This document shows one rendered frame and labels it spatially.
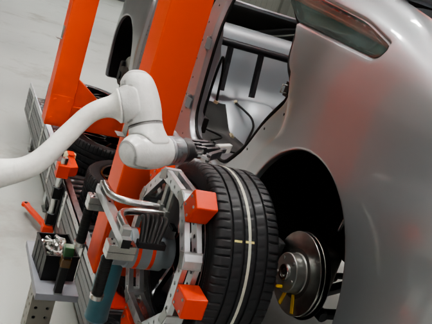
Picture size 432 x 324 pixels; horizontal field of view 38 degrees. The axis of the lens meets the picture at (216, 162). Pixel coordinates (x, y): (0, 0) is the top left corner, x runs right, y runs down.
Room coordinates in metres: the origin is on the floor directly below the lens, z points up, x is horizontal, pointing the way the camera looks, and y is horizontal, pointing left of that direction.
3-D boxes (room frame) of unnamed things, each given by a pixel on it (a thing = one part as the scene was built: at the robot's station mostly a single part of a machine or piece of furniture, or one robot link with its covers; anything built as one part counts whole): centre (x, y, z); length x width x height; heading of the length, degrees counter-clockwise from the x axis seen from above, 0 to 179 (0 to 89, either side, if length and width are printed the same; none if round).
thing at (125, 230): (1.85, 0.15, 1.03); 0.19 x 0.18 x 0.11; 116
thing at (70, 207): (3.53, 0.82, 0.28); 2.47 x 0.09 x 0.22; 26
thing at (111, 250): (1.75, 0.20, 0.93); 0.09 x 0.05 x 0.05; 116
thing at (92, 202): (2.05, 0.35, 0.93); 0.09 x 0.05 x 0.05; 116
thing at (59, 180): (3.43, 0.84, 0.30); 0.09 x 0.05 x 0.50; 26
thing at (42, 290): (2.36, 0.52, 0.44); 0.43 x 0.17 x 0.03; 26
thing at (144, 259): (1.96, 0.15, 0.85); 0.21 x 0.14 x 0.14; 116
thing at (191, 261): (1.99, 0.09, 0.85); 0.54 x 0.07 x 0.54; 26
